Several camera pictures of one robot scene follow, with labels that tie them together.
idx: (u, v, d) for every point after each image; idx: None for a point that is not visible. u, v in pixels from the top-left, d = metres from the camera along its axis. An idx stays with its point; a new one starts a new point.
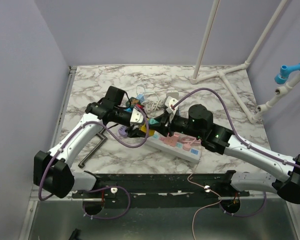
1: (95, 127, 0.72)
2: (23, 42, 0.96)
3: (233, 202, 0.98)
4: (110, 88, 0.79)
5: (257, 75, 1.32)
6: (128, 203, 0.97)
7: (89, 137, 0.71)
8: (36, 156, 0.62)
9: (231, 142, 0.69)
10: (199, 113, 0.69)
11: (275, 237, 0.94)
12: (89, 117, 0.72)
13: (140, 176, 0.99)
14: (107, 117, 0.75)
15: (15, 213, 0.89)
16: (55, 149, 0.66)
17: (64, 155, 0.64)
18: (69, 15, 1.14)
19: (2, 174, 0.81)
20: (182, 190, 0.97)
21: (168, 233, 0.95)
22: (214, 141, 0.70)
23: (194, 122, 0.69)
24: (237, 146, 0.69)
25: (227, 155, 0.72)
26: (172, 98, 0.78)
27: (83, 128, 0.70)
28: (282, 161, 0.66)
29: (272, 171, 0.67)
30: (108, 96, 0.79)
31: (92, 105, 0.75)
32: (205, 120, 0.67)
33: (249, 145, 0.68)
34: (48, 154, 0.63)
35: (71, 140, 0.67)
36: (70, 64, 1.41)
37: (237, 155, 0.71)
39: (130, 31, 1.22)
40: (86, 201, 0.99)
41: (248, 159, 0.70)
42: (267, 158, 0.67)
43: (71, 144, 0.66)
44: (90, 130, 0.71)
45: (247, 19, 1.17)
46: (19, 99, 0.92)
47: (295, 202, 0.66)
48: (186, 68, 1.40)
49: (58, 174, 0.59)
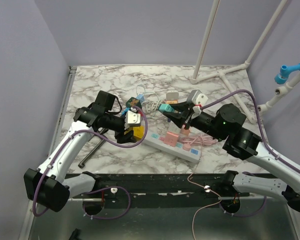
1: (85, 136, 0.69)
2: (23, 43, 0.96)
3: (233, 202, 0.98)
4: (101, 92, 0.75)
5: (257, 75, 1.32)
6: (128, 202, 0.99)
7: (79, 147, 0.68)
8: (26, 175, 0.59)
9: (258, 151, 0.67)
10: (231, 116, 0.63)
11: (276, 237, 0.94)
12: (79, 125, 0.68)
13: (140, 176, 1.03)
14: (98, 122, 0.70)
15: (15, 213, 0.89)
16: (44, 165, 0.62)
17: (54, 171, 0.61)
18: (69, 15, 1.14)
19: (2, 174, 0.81)
20: (182, 190, 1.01)
21: (168, 233, 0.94)
22: (240, 146, 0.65)
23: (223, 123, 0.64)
24: (265, 156, 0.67)
25: (249, 162, 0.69)
26: (200, 93, 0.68)
27: (72, 138, 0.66)
28: None
29: (294, 184, 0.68)
30: (98, 101, 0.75)
31: (80, 111, 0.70)
32: (239, 125, 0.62)
33: (278, 156, 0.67)
34: (37, 171, 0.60)
35: (60, 154, 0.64)
36: (70, 64, 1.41)
37: (261, 163, 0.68)
39: (130, 31, 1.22)
40: (86, 201, 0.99)
41: (271, 170, 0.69)
42: (294, 172, 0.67)
43: (61, 159, 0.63)
44: (79, 141, 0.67)
45: (247, 19, 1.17)
46: (19, 99, 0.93)
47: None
48: (186, 68, 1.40)
49: (52, 191, 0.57)
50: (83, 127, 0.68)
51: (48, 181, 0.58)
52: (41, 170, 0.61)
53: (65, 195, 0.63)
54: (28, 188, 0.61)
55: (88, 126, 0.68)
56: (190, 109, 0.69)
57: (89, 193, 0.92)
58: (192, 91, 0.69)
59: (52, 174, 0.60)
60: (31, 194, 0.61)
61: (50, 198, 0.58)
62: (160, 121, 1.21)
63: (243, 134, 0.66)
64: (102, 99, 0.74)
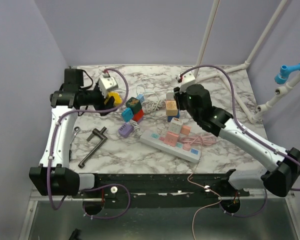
1: (70, 119, 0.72)
2: (23, 44, 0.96)
3: (233, 202, 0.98)
4: (67, 71, 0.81)
5: (257, 75, 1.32)
6: (128, 202, 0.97)
7: (69, 132, 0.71)
8: (31, 175, 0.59)
9: (226, 125, 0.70)
10: (194, 91, 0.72)
11: (276, 237, 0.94)
12: (61, 111, 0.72)
13: (140, 176, 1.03)
14: (78, 99, 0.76)
15: (15, 213, 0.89)
16: (44, 159, 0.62)
17: (58, 159, 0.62)
18: (69, 15, 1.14)
19: (2, 174, 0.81)
20: (182, 190, 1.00)
21: (168, 233, 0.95)
22: (211, 120, 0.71)
23: (191, 99, 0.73)
24: (232, 129, 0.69)
25: (222, 137, 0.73)
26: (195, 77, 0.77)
27: (59, 124, 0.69)
28: (273, 150, 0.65)
29: (262, 159, 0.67)
30: (69, 80, 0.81)
31: (55, 96, 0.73)
32: (200, 97, 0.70)
33: (245, 130, 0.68)
34: (41, 167, 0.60)
35: (56, 143, 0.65)
36: (70, 64, 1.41)
37: (230, 138, 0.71)
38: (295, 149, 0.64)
39: (130, 31, 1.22)
40: (86, 201, 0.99)
41: (240, 144, 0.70)
42: (260, 145, 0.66)
43: (59, 147, 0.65)
44: (68, 124, 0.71)
45: (247, 19, 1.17)
46: (19, 99, 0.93)
47: (278, 194, 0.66)
48: (186, 68, 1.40)
49: (62, 181, 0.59)
50: (63, 111, 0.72)
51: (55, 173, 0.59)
52: (44, 164, 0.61)
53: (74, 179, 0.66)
54: (36, 184, 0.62)
55: (70, 107, 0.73)
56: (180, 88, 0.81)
57: (89, 189, 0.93)
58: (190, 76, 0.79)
59: (58, 163, 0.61)
60: (42, 188, 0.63)
61: (64, 186, 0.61)
62: (160, 121, 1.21)
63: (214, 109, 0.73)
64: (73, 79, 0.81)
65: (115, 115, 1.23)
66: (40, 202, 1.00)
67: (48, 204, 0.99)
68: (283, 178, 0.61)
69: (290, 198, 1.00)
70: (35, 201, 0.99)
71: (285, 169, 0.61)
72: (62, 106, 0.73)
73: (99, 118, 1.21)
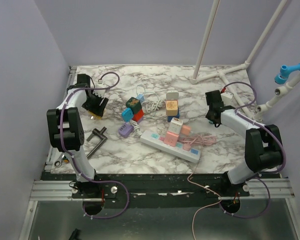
1: (81, 94, 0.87)
2: (23, 43, 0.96)
3: (233, 202, 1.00)
4: (79, 74, 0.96)
5: (257, 75, 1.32)
6: (127, 201, 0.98)
7: (79, 100, 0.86)
8: (49, 114, 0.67)
9: (225, 110, 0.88)
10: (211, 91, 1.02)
11: (276, 237, 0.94)
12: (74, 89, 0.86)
13: (140, 176, 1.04)
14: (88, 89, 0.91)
15: (15, 213, 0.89)
16: (61, 105, 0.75)
17: (71, 105, 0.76)
18: (69, 15, 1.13)
19: (2, 174, 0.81)
20: (182, 190, 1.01)
21: (168, 233, 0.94)
22: (216, 110, 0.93)
23: (207, 98, 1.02)
24: (227, 111, 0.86)
25: (223, 121, 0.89)
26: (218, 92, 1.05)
27: (74, 93, 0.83)
28: (253, 122, 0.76)
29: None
30: (81, 80, 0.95)
31: (70, 86, 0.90)
32: (211, 91, 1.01)
33: (237, 112, 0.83)
34: (56, 109, 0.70)
35: (71, 99, 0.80)
36: (70, 64, 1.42)
37: (228, 120, 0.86)
38: (275, 126, 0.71)
39: (130, 31, 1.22)
40: (86, 201, 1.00)
41: (234, 125, 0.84)
42: (244, 121, 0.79)
43: (72, 101, 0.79)
44: (80, 95, 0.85)
45: (247, 19, 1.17)
46: (19, 99, 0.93)
47: (254, 165, 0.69)
48: (186, 68, 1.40)
49: (73, 119, 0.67)
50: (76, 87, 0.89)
51: (68, 111, 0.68)
52: (60, 108, 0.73)
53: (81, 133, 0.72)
54: (49, 128, 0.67)
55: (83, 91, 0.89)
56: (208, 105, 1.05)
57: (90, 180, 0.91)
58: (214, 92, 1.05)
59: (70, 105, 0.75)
60: (53, 135, 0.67)
61: (74, 125, 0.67)
62: (160, 121, 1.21)
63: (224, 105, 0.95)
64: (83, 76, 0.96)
65: (115, 115, 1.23)
66: (40, 202, 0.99)
67: (48, 204, 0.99)
68: (251, 139, 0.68)
69: (290, 198, 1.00)
70: (35, 201, 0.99)
71: (254, 131, 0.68)
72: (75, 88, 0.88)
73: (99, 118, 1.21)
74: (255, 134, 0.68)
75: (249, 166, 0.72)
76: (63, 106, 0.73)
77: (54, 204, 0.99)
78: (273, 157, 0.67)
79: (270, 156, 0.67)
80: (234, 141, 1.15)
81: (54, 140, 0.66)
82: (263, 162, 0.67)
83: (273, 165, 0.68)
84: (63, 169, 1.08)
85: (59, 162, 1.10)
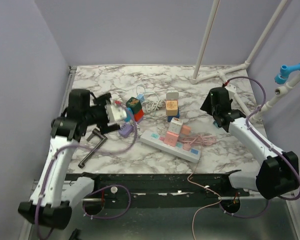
1: (68, 151, 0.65)
2: (23, 43, 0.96)
3: (233, 202, 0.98)
4: (70, 92, 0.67)
5: (257, 75, 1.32)
6: (128, 202, 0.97)
7: (65, 165, 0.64)
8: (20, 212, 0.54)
9: (235, 120, 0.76)
10: (216, 89, 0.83)
11: (276, 237, 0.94)
12: (59, 142, 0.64)
13: (140, 176, 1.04)
14: (78, 130, 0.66)
15: (15, 212, 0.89)
16: (36, 195, 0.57)
17: (48, 198, 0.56)
18: (68, 15, 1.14)
19: (2, 174, 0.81)
20: (182, 190, 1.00)
21: (168, 233, 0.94)
22: (224, 116, 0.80)
23: (212, 96, 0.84)
24: (238, 124, 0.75)
25: (232, 132, 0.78)
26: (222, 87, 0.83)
27: (56, 159, 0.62)
28: (269, 146, 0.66)
29: (257, 154, 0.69)
30: (72, 105, 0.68)
31: (57, 122, 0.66)
32: (219, 92, 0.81)
33: (249, 127, 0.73)
34: (30, 203, 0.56)
35: (50, 178, 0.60)
36: (70, 64, 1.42)
37: (237, 132, 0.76)
38: (294, 153, 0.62)
39: (130, 31, 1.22)
40: (85, 201, 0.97)
41: (244, 140, 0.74)
42: (258, 142, 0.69)
43: (51, 184, 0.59)
44: (64, 158, 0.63)
45: (247, 20, 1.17)
46: (19, 99, 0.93)
47: (266, 194, 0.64)
48: (186, 68, 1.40)
49: (52, 220, 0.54)
50: (63, 143, 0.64)
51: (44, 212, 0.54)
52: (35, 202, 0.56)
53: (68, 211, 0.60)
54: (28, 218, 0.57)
55: (70, 139, 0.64)
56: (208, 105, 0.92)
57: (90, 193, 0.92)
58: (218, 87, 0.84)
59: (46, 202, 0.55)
60: None
61: (53, 224, 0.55)
62: (160, 121, 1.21)
63: (232, 109, 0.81)
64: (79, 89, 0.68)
65: None
66: None
67: None
68: (269, 171, 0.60)
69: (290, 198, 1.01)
70: None
71: (272, 162, 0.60)
72: (60, 137, 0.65)
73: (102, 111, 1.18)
74: (273, 167, 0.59)
75: (258, 190, 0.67)
76: (38, 201, 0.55)
77: None
78: (287, 186, 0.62)
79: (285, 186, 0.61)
80: (234, 141, 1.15)
81: None
82: (276, 191, 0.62)
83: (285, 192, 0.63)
84: None
85: None
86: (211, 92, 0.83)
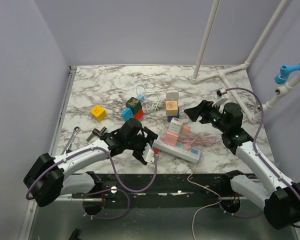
1: (102, 154, 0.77)
2: (23, 44, 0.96)
3: (233, 202, 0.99)
4: (127, 122, 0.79)
5: (257, 75, 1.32)
6: (128, 202, 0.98)
7: (91, 160, 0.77)
8: (40, 158, 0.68)
9: (243, 144, 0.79)
10: (231, 109, 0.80)
11: (276, 237, 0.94)
12: (100, 143, 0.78)
13: (140, 176, 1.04)
14: (115, 150, 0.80)
15: (15, 213, 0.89)
16: (60, 157, 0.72)
17: (65, 166, 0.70)
18: (68, 15, 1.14)
19: (2, 174, 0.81)
20: (182, 190, 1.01)
21: (168, 233, 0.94)
22: (231, 138, 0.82)
23: (225, 114, 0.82)
24: (246, 149, 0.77)
25: (240, 155, 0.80)
26: (236, 107, 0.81)
27: (92, 150, 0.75)
28: (278, 176, 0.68)
29: (266, 183, 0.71)
30: (123, 129, 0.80)
31: (107, 135, 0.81)
32: (233, 116, 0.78)
33: (258, 153, 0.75)
34: (51, 159, 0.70)
35: (77, 155, 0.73)
36: (70, 64, 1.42)
37: (245, 157, 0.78)
38: None
39: (130, 31, 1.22)
40: (85, 201, 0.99)
41: (252, 166, 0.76)
42: (267, 170, 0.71)
43: (74, 160, 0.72)
44: (96, 155, 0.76)
45: (246, 20, 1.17)
46: (19, 99, 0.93)
47: (276, 223, 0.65)
48: (186, 68, 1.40)
49: (49, 184, 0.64)
50: (103, 146, 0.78)
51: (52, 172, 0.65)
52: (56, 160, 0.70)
53: (56, 195, 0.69)
54: (33, 170, 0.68)
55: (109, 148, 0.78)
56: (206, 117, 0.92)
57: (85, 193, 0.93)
58: (232, 106, 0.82)
59: (61, 167, 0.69)
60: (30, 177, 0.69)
61: (45, 188, 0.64)
62: (160, 121, 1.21)
63: (240, 131, 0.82)
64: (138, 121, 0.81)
65: (115, 115, 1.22)
66: None
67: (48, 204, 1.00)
68: (279, 203, 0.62)
69: None
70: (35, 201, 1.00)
71: (282, 194, 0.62)
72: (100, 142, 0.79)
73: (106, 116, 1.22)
74: (283, 199, 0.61)
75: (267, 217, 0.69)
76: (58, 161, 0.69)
77: (55, 204, 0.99)
78: (297, 217, 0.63)
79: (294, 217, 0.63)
80: None
81: (29, 180, 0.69)
82: (285, 221, 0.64)
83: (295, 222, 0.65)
84: None
85: None
86: (226, 111, 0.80)
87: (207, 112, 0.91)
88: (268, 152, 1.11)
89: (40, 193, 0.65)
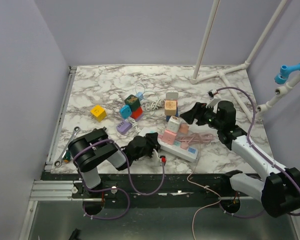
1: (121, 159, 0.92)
2: (23, 44, 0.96)
3: (233, 202, 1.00)
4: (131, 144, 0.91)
5: (257, 75, 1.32)
6: (128, 202, 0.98)
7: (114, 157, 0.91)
8: (100, 130, 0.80)
9: (238, 138, 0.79)
10: (224, 106, 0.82)
11: (276, 237, 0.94)
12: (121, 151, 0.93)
13: (140, 176, 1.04)
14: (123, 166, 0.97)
15: (15, 213, 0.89)
16: None
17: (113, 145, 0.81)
18: (69, 15, 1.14)
19: (2, 174, 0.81)
20: (183, 190, 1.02)
21: (168, 233, 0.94)
22: (227, 134, 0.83)
23: (219, 111, 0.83)
24: (240, 141, 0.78)
25: (234, 148, 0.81)
26: (229, 103, 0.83)
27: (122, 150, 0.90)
28: (271, 163, 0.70)
29: (261, 171, 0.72)
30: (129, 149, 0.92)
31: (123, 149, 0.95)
32: (226, 112, 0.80)
33: (251, 144, 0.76)
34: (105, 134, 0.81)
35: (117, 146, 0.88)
36: (69, 64, 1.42)
37: (239, 150, 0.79)
38: (297, 171, 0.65)
39: (130, 31, 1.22)
40: (85, 201, 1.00)
41: (246, 156, 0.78)
42: (261, 158, 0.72)
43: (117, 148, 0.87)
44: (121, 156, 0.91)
45: (246, 20, 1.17)
46: (19, 99, 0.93)
47: (273, 211, 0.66)
48: (186, 68, 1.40)
49: (104, 151, 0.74)
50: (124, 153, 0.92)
51: (109, 143, 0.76)
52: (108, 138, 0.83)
53: (90, 168, 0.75)
54: (89, 135, 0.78)
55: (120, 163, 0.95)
56: (202, 117, 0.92)
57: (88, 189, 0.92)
58: (225, 102, 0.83)
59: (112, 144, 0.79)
60: (81, 141, 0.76)
61: (98, 154, 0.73)
62: (160, 121, 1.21)
63: (235, 126, 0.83)
64: (141, 138, 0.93)
65: (115, 115, 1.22)
66: (40, 202, 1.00)
67: (48, 204, 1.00)
68: (272, 187, 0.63)
69: None
70: (35, 201, 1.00)
71: (275, 179, 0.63)
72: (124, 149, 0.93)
73: (106, 116, 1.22)
74: (276, 184, 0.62)
75: (264, 206, 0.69)
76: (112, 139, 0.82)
77: (55, 204, 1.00)
78: (292, 204, 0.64)
79: (290, 203, 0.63)
80: None
81: (78, 144, 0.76)
82: (282, 208, 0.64)
83: (292, 210, 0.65)
84: (63, 169, 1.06)
85: (59, 162, 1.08)
86: (219, 108, 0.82)
87: (202, 113, 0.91)
88: (268, 152, 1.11)
89: (88, 157, 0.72)
